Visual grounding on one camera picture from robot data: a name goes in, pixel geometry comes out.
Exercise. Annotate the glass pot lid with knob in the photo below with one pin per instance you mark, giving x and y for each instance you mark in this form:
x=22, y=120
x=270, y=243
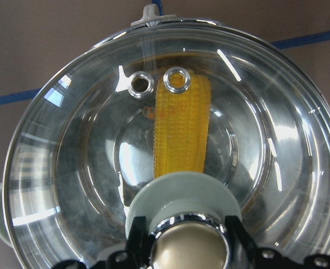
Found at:
x=97, y=145

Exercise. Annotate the yellow corn cob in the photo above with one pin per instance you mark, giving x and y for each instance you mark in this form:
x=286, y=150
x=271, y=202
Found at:
x=182, y=114

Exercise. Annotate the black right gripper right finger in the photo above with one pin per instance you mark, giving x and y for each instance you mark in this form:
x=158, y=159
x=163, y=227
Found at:
x=243, y=248

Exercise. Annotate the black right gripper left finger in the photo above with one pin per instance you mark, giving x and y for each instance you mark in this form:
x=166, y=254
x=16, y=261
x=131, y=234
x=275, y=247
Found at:
x=139, y=244

